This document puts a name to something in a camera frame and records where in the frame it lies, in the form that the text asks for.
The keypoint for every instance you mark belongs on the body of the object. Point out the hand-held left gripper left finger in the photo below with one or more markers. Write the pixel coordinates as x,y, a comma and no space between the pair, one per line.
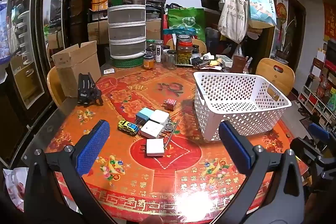
92,146

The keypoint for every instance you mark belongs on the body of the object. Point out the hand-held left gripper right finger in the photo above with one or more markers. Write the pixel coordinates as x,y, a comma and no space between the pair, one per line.
235,148

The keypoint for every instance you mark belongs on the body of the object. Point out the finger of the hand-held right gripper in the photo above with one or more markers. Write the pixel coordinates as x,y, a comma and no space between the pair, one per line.
307,148
318,132

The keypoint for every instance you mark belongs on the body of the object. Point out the white perforated plastic basket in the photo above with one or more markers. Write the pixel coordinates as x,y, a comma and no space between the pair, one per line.
236,108

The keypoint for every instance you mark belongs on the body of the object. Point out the yellow toy car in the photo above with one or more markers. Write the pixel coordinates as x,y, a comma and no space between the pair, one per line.
127,127

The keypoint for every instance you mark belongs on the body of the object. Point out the light blue wall charger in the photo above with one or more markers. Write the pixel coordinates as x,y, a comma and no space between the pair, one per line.
143,115

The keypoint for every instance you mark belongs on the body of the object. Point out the white charger black port face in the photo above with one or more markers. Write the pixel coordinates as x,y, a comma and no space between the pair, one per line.
152,129

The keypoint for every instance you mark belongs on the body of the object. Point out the white wall charger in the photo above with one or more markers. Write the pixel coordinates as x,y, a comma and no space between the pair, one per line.
155,147
159,116

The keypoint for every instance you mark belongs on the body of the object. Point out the pink checkered wall charger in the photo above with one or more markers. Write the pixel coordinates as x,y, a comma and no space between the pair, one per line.
170,103

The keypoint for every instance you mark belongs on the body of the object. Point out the white cubby shelf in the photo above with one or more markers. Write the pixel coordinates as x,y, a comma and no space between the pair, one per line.
319,98

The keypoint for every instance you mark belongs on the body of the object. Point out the black folding stand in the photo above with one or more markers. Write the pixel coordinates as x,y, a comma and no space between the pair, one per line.
86,87

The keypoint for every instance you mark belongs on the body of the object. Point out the thin metal pen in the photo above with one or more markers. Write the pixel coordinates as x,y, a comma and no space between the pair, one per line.
172,133

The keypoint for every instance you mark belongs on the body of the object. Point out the red printed tablecloth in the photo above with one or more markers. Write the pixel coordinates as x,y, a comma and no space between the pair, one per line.
168,174

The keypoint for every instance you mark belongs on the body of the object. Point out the playing card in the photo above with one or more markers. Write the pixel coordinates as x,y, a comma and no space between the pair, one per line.
109,71

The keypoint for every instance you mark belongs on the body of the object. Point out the open cardboard box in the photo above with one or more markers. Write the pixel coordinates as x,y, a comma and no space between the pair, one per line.
76,64

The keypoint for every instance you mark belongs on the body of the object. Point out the white and red plastic bag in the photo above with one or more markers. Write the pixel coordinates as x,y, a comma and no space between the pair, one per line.
15,187

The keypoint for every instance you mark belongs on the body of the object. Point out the potted orchid plant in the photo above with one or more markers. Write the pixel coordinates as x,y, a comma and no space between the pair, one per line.
284,50

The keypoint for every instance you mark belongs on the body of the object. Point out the green round plastic basket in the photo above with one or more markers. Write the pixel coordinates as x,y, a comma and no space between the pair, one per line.
126,62

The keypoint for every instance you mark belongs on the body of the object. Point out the white power adapter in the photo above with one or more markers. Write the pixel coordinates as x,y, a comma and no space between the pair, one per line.
208,57

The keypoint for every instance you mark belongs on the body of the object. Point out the black power adapter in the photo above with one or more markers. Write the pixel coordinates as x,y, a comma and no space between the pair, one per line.
196,61

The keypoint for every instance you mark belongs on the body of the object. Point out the clear plastic bag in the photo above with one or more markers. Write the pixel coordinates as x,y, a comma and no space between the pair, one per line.
238,50

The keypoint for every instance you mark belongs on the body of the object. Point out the orange jam jar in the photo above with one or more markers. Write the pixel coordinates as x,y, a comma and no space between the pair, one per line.
148,62

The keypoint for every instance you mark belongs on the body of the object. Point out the red-lid pickle jar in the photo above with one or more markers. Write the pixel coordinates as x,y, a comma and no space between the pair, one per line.
184,52

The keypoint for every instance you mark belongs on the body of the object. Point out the empty glass jar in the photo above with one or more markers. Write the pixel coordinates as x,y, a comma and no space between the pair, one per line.
171,60

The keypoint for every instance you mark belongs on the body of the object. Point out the brown cardboard box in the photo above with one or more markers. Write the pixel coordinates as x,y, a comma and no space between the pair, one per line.
97,31

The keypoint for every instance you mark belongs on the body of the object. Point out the small black-lid jar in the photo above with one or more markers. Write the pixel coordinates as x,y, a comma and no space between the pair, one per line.
150,47

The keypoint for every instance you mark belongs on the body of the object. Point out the tall jar white label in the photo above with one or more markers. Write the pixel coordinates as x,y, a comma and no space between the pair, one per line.
159,52

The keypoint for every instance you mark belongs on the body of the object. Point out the dark glass-door cabinet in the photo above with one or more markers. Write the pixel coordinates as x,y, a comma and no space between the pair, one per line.
23,43

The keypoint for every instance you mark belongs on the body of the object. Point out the red round ornament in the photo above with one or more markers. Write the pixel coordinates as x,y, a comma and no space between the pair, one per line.
281,12

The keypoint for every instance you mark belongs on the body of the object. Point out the white canvas tote bag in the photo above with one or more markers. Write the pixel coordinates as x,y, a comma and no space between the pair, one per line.
233,16

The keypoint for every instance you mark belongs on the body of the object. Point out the printed cardboard box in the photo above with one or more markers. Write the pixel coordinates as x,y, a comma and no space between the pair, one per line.
153,29

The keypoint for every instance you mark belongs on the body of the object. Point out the white stacked drawer tower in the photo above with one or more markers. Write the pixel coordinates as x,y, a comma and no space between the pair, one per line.
127,16

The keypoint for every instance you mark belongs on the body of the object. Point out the green shopping bag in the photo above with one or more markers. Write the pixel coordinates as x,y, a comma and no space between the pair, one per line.
186,22

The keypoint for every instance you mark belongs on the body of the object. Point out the blue illustrated tote bag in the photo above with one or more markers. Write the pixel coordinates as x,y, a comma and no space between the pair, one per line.
261,8

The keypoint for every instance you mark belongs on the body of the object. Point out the red wall hanging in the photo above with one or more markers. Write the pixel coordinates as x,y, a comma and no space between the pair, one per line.
330,19

